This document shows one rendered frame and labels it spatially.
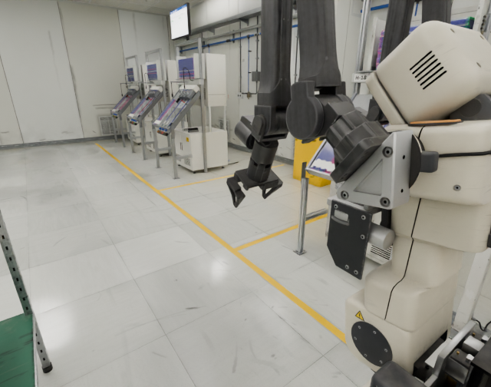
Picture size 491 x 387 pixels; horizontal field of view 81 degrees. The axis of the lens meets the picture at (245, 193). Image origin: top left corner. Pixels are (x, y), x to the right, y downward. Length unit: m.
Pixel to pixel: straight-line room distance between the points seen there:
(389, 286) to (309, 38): 0.51
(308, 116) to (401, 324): 0.47
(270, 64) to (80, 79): 7.59
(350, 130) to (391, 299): 0.38
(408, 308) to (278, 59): 0.56
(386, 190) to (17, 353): 1.38
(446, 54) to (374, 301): 0.49
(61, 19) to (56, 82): 1.31
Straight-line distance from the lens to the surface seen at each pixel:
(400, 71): 0.61
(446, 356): 0.77
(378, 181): 0.48
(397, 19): 0.98
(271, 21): 0.64
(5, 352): 1.53
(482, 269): 1.92
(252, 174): 0.71
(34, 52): 8.08
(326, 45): 0.55
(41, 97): 8.05
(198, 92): 4.42
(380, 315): 0.75
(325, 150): 2.17
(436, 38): 0.59
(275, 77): 0.63
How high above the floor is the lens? 1.29
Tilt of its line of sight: 21 degrees down
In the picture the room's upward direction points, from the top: straight up
